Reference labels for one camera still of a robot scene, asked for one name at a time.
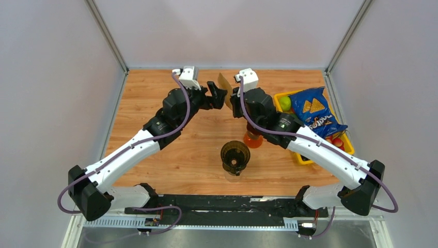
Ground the orange glass carafe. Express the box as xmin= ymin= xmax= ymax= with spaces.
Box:
xmin=243 ymin=132 xmax=263 ymax=149

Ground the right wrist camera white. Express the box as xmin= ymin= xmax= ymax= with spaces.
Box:
xmin=234 ymin=68 xmax=259 ymax=92

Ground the brown plastic coffee dripper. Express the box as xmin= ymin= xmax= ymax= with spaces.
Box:
xmin=246 ymin=123 xmax=261 ymax=136

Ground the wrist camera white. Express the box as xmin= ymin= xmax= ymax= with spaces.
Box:
xmin=234 ymin=68 xmax=259 ymax=92
xmin=172 ymin=66 xmax=201 ymax=90

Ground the green lime upper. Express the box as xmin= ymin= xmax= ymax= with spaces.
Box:
xmin=278 ymin=96 xmax=291 ymax=112

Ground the yellow plastic tray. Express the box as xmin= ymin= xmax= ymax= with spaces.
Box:
xmin=273 ymin=90 xmax=355 ymax=165

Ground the brown paper coffee filter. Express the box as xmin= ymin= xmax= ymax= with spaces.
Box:
xmin=217 ymin=73 xmax=232 ymax=110

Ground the aluminium frame post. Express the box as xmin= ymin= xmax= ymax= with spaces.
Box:
xmin=325 ymin=0 xmax=374 ymax=75
xmin=84 ymin=0 xmax=129 ymax=75

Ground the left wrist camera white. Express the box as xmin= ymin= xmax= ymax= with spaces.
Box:
xmin=172 ymin=66 xmax=201 ymax=90

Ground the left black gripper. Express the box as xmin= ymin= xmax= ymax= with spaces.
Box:
xmin=178 ymin=81 xmax=228 ymax=129

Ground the aluminium frame post left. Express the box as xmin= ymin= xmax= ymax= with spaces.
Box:
xmin=84 ymin=0 xmax=129 ymax=75

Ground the aluminium frame post right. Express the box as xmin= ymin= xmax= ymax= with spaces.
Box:
xmin=325 ymin=0 xmax=374 ymax=75

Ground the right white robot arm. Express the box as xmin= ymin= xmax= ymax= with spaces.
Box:
xmin=230 ymin=87 xmax=385 ymax=216

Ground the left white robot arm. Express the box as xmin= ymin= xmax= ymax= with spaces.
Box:
xmin=68 ymin=81 xmax=227 ymax=221

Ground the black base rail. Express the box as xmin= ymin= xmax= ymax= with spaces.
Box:
xmin=145 ymin=194 xmax=329 ymax=226

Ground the clear glass beaker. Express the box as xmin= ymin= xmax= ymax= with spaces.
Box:
xmin=224 ymin=170 xmax=242 ymax=183

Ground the olive plastic coffee dripper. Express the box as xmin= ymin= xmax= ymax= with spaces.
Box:
xmin=220 ymin=141 xmax=251 ymax=176

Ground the blue chips bag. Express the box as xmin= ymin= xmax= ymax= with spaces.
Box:
xmin=289 ymin=87 xmax=348 ymax=138

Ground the red apples cluster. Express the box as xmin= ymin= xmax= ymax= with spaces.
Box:
xmin=325 ymin=136 xmax=345 ymax=151

